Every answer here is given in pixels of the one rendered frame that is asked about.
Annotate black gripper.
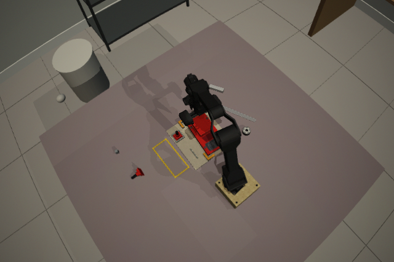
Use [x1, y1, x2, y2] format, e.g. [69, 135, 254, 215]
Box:
[179, 94, 222, 126]

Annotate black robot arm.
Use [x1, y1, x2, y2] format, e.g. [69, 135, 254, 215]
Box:
[182, 73, 248, 195]

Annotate grey flat bar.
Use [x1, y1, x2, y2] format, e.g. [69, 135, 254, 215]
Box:
[223, 106, 256, 122]

